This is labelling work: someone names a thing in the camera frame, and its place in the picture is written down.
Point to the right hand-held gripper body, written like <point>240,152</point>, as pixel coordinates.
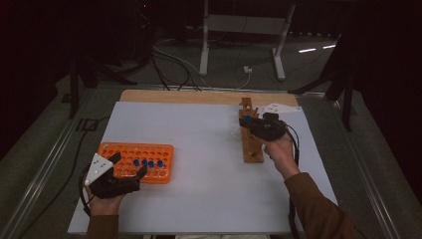
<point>270,127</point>

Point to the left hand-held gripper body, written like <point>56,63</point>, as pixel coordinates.
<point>98,169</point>

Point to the blue capped glass test tube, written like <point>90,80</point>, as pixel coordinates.
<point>151,163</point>
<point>247,118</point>
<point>144,162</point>
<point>160,163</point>
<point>136,162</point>

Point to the orange plastic test tube rack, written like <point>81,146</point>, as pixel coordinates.
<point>159,151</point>

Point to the wooden test tube rack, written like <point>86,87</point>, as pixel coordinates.
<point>253,154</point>

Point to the person's right hand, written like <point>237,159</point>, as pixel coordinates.
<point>282,156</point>

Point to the person's left hand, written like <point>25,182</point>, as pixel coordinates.
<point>104,206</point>

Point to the white plug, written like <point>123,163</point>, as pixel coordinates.
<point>247,69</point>

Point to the white board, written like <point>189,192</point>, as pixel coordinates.
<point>205,189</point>

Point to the black metal stand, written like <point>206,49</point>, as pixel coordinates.
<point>73,89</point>
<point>346,99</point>

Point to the white metal stand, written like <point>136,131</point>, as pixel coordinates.
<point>245,24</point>

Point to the metal floor rail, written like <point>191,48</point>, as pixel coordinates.
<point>43,166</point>
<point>365,172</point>

